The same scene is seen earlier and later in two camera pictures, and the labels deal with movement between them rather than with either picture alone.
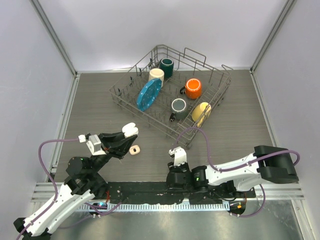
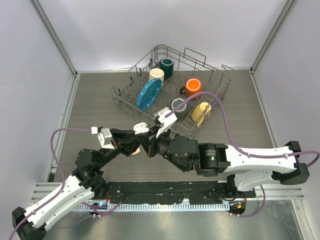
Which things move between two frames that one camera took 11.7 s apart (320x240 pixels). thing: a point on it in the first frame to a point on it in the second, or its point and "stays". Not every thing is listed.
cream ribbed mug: [156, 73] stays
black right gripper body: [182, 168] to [160, 145]
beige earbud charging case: [134, 149] stays
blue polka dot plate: [149, 94] stays
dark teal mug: [167, 65] stays
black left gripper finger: [121, 149] to [131, 148]
